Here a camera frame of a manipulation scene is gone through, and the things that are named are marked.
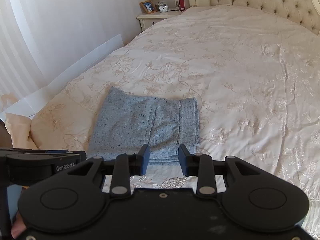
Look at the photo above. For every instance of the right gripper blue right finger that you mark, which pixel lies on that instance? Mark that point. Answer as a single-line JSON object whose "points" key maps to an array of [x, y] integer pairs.
{"points": [[200, 166]]}

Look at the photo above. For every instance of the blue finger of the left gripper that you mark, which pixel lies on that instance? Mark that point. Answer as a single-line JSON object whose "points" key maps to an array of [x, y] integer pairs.
{"points": [[56, 151]]}

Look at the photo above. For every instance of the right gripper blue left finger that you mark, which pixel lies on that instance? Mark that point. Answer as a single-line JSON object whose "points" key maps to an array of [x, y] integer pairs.
{"points": [[126, 166]]}

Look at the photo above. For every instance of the light blue speckled pants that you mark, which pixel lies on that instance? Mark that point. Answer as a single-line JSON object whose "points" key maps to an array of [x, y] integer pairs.
{"points": [[127, 122]]}

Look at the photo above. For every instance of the person's left hand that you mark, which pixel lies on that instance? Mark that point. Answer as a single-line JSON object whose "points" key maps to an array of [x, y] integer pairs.
{"points": [[18, 226]]}

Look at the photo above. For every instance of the cream pillow at bedside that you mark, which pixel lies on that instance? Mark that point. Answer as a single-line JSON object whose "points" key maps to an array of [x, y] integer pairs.
{"points": [[18, 127]]}

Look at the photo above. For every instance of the white board beside bed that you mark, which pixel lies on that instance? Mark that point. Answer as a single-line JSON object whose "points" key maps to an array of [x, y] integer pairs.
{"points": [[33, 103]]}

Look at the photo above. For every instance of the cream embroidered bedspread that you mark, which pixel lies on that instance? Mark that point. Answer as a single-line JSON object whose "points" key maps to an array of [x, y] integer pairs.
{"points": [[254, 75]]}

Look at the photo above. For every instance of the left cream nightstand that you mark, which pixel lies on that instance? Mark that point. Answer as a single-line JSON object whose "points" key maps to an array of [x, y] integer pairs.
{"points": [[148, 20]]}

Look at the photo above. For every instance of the small white alarm clock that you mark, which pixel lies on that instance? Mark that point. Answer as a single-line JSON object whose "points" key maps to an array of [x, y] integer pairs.
{"points": [[163, 8]]}

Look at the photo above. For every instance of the red box on nightstand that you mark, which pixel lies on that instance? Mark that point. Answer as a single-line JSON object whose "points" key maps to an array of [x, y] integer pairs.
{"points": [[181, 5]]}

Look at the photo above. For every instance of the wooden photo frame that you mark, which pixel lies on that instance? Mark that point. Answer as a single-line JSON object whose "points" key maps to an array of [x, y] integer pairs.
{"points": [[148, 7]]}

